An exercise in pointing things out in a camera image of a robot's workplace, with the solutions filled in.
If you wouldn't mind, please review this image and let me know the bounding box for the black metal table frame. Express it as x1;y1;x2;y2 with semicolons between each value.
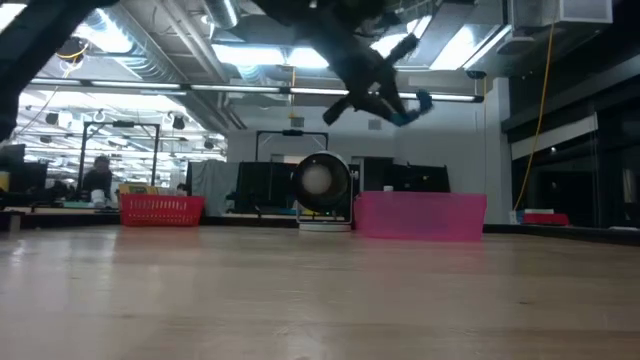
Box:
0;212;640;247

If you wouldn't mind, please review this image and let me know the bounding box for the yellow hanging cable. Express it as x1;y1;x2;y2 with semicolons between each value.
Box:
512;0;560;212

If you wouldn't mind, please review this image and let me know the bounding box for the tall black rack frame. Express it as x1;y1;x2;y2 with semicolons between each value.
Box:
79;120;162;190

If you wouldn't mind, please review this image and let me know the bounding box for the red perforated plastic basket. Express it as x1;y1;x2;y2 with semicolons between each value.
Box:
119;193;206;228

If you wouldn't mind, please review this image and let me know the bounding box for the red box with white lid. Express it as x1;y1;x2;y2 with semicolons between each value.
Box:
522;208;571;227

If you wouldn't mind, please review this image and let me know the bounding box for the long ceiling light bar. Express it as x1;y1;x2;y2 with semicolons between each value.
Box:
27;77;485;104

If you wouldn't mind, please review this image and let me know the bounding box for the grey hanging cloth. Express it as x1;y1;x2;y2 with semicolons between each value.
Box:
185;160;241;217

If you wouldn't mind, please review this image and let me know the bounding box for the black ceiling cable reel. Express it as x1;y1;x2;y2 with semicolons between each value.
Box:
62;35;91;65

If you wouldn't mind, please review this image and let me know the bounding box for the black partition panel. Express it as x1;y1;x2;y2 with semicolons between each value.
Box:
234;157;451;217

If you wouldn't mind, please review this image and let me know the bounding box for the black frame stand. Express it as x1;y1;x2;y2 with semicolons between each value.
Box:
254;128;330;164

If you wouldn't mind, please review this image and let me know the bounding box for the pink translucent plastic bin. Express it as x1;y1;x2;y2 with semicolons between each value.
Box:
352;191;489;244

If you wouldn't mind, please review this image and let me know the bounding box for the white cylindrical lamp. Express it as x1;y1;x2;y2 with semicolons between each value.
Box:
291;151;354;233

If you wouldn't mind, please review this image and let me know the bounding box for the white ceiling vent duct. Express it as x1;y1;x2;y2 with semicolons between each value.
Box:
509;0;614;29

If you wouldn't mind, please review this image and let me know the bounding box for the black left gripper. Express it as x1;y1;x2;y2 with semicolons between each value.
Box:
319;19;424;127

